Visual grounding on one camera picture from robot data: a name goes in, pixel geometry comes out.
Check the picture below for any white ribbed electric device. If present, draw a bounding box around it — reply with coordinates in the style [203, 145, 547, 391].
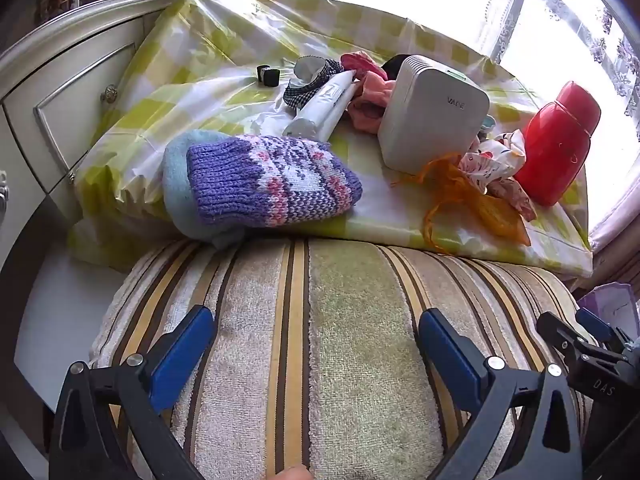
[377, 54, 491, 175]

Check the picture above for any red thermos flask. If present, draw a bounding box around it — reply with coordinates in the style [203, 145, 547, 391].
[514, 80, 602, 207]

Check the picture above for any pink floral pouch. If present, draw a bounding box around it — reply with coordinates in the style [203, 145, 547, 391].
[487, 177, 538, 222]

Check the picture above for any pink sock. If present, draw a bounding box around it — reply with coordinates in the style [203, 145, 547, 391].
[348, 72, 401, 134]

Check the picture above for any white wooden dresser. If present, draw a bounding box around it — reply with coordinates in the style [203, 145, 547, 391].
[0, 0, 188, 281]

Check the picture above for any light blue towel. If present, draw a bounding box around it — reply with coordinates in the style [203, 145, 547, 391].
[162, 129, 251, 251]

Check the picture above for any grey window frame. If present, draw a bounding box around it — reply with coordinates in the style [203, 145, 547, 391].
[492, 0, 538, 68]

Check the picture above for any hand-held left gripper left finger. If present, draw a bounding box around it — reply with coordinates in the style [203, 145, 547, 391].
[48, 305, 217, 480]

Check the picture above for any striped towel cushion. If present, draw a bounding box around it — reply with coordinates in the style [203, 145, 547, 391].
[90, 237, 596, 480]

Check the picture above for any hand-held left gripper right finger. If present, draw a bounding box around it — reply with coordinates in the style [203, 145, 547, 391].
[417, 308, 583, 480]

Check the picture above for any magenta sock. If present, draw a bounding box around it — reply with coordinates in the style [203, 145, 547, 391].
[341, 52, 388, 81]

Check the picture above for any black sock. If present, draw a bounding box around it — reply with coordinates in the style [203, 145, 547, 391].
[382, 54, 418, 81]

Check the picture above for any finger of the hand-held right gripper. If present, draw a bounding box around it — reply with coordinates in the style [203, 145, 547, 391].
[536, 311, 591, 361]
[575, 306, 633, 356]

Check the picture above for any purple knitted sock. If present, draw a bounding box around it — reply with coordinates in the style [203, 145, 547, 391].
[186, 135, 363, 227]

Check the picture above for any orange mesh bag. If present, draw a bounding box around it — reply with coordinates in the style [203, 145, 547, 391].
[392, 155, 531, 253]

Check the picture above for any white tube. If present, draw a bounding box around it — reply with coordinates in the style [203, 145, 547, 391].
[282, 70, 358, 141]

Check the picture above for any black white checked cloth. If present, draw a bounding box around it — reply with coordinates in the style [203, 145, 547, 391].
[283, 56, 346, 111]

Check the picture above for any white floral drawstring pouch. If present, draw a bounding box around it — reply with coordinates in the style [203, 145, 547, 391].
[459, 130, 526, 195]

